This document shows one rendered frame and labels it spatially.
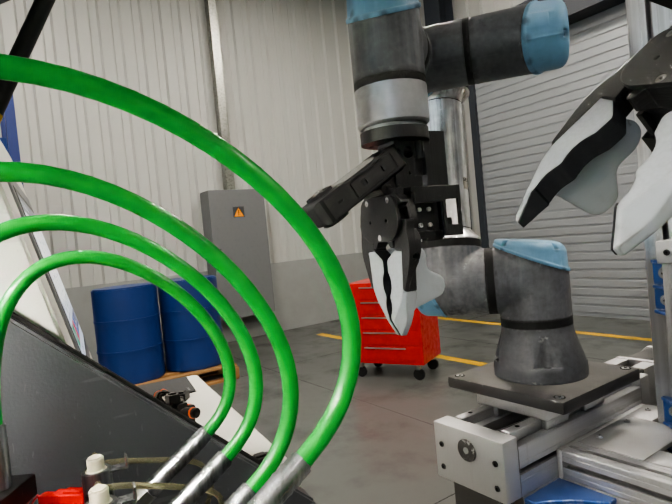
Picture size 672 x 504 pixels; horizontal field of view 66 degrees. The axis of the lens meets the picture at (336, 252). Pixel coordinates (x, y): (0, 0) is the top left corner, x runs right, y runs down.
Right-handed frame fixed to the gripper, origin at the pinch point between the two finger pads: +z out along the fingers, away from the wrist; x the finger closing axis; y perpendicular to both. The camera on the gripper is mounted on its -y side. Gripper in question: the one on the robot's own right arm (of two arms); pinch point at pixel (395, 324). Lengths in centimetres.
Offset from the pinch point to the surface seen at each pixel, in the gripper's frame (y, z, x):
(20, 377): -35.1, 2.0, 19.2
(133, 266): -23.5, -8.6, 11.5
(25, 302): -34.2, -5.6, 23.2
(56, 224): -29.9, -12.9, 3.5
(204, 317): -16.9, -2.3, 11.5
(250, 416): -15.2, 6.9, 3.6
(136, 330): 17, 57, 457
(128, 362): 7, 85, 457
